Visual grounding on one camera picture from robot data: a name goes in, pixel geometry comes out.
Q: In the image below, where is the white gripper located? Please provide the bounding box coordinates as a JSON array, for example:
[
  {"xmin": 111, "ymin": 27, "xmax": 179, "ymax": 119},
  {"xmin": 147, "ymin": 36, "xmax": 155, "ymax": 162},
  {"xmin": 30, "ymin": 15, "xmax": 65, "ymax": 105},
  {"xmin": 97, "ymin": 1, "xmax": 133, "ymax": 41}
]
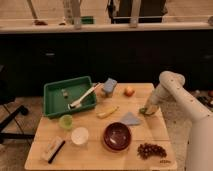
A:
[{"xmin": 145, "ymin": 95, "xmax": 159, "ymax": 114}]

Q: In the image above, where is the green pepper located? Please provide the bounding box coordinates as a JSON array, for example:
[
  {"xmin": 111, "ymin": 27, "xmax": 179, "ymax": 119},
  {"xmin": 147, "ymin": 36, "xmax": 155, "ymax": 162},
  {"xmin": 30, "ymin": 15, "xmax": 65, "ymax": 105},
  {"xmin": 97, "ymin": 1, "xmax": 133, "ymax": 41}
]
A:
[{"xmin": 139, "ymin": 107, "xmax": 154, "ymax": 116}]

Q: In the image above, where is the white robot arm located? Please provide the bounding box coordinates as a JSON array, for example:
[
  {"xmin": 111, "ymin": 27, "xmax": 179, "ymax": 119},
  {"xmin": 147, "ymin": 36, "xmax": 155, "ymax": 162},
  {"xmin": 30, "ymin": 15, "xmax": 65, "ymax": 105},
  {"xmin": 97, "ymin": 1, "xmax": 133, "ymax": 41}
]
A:
[{"xmin": 145, "ymin": 71, "xmax": 213, "ymax": 171}]

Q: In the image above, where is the white paper cup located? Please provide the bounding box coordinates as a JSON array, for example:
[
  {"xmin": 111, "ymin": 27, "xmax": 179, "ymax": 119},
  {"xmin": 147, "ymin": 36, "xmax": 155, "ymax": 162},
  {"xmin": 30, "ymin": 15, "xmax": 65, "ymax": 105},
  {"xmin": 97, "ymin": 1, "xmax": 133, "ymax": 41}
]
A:
[{"xmin": 71, "ymin": 127, "xmax": 89, "ymax": 146}]

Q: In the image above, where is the green plastic cup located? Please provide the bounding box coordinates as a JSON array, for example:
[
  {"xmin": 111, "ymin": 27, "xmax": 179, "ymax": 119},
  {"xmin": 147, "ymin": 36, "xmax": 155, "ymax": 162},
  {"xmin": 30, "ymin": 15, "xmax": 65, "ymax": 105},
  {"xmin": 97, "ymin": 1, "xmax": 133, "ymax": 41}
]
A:
[{"xmin": 59, "ymin": 115, "xmax": 72, "ymax": 130}]

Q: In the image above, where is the orange apple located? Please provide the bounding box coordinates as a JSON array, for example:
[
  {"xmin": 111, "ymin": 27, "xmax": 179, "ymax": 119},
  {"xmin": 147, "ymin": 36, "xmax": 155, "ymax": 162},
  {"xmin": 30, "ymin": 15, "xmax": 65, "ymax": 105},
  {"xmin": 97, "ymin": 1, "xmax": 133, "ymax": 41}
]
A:
[{"xmin": 124, "ymin": 86, "xmax": 135, "ymax": 97}]

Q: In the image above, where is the blue folded cloth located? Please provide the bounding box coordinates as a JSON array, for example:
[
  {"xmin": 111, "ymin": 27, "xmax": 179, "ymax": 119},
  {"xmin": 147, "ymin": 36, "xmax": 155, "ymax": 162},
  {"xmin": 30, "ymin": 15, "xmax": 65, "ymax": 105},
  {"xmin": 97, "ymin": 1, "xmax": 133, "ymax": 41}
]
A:
[{"xmin": 120, "ymin": 112, "xmax": 141, "ymax": 126}]

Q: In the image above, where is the yellow banana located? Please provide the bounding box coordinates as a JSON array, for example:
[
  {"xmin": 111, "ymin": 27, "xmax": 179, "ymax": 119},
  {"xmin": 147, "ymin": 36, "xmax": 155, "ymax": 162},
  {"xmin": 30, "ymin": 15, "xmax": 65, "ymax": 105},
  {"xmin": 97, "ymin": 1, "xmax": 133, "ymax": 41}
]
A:
[{"xmin": 97, "ymin": 106, "xmax": 119, "ymax": 119}]

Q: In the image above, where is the blue sponge block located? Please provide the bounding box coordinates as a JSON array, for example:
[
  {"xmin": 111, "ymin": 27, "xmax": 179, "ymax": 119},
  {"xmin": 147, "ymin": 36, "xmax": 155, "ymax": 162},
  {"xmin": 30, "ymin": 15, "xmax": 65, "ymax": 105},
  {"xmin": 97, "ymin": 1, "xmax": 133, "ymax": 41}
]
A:
[{"xmin": 102, "ymin": 78, "xmax": 117, "ymax": 97}]

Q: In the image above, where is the bunch of dark grapes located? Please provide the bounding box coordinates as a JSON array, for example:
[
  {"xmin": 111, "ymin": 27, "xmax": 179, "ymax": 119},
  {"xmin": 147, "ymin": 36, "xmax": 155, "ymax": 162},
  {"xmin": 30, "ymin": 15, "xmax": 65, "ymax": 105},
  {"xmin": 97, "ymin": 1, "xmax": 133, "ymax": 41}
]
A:
[{"xmin": 137, "ymin": 143, "xmax": 167, "ymax": 159}]

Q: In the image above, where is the dark red bowl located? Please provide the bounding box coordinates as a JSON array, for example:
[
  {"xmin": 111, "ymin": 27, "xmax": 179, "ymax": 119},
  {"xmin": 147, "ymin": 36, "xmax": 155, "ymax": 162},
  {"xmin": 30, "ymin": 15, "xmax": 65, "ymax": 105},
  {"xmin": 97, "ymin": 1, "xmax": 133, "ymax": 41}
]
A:
[{"xmin": 102, "ymin": 122, "xmax": 132, "ymax": 152}]

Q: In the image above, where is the green plastic tray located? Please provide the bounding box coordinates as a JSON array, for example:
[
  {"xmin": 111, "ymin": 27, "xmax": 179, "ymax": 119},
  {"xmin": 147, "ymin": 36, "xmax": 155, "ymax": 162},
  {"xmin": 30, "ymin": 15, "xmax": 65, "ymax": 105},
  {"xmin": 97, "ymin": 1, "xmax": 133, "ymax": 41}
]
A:
[{"xmin": 43, "ymin": 76, "xmax": 97, "ymax": 118}]

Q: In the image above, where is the black office chair base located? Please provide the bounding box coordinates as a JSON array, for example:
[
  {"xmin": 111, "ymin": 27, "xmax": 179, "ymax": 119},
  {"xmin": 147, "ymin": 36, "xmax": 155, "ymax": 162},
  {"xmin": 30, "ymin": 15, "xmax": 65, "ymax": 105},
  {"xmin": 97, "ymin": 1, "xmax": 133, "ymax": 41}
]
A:
[{"xmin": 0, "ymin": 64, "xmax": 36, "ymax": 145}]

